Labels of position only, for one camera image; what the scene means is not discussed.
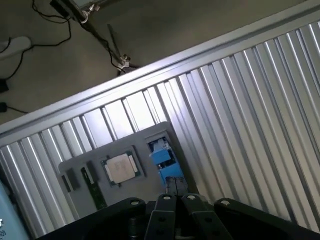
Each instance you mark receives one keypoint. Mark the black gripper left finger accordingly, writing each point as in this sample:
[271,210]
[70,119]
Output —
[160,217]

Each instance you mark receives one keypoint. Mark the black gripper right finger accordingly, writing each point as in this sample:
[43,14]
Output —
[200,220]

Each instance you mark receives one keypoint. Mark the silver CPU chip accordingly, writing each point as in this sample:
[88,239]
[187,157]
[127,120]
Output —
[122,167]

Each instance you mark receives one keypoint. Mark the green RAM stick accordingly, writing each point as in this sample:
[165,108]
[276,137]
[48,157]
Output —
[96,193]

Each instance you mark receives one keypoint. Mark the grey parts rack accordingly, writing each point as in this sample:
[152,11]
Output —
[140,142]

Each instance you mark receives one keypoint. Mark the black power adapter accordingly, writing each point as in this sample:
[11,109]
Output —
[2,107]
[3,86]

